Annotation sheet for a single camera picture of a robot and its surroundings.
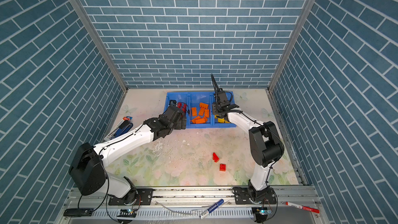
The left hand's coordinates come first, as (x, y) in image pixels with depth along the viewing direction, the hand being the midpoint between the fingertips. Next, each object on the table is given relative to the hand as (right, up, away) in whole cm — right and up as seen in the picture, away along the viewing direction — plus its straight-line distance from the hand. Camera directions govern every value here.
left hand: (181, 119), depth 85 cm
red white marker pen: (+64, -40, -14) cm, 77 cm away
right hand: (+23, +7, +11) cm, 26 cm away
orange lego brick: (+12, +6, +23) cm, 27 cm away
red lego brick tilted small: (+19, -21, 0) cm, 28 cm away
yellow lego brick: (+24, -2, +14) cm, 28 cm away
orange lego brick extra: (+11, +3, +20) cm, 23 cm away
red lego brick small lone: (+23, -26, -3) cm, 34 cm away
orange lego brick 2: (+14, +3, +20) cm, 25 cm away
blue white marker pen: (+16, -39, -16) cm, 45 cm away
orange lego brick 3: (+9, -2, +14) cm, 17 cm away
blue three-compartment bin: (+8, +5, +23) cm, 25 cm away
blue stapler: (-38, -6, +8) cm, 39 cm away
